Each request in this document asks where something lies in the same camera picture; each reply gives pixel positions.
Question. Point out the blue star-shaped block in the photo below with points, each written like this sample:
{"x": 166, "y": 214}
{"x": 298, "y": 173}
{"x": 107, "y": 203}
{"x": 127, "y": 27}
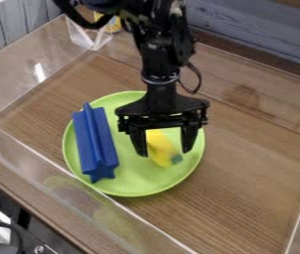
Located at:
{"x": 98, "y": 158}

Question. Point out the yellow toy banana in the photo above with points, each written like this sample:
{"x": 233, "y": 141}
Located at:
{"x": 161, "y": 149}

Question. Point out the clear acrylic enclosure wall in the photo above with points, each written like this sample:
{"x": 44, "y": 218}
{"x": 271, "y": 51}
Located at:
{"x": 235, "y": 207}

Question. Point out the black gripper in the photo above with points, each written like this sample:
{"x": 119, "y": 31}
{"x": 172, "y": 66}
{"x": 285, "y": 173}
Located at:
{"x": 162, "y": 108}

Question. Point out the green round plate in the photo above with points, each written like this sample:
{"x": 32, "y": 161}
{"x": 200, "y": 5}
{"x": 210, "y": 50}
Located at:
{"x": 138, "y": 176}

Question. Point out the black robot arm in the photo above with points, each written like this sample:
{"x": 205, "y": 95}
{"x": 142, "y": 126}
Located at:
{"x": 157, "y": 23}

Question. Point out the clear acrylic corner bracket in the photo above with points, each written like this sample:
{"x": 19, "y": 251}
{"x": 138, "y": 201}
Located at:
{"x": 90, "y": 39}

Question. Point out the yellow printed can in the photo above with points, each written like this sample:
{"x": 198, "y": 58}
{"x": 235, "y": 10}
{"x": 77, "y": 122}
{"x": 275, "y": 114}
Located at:
{"x": 113, "y": 26}

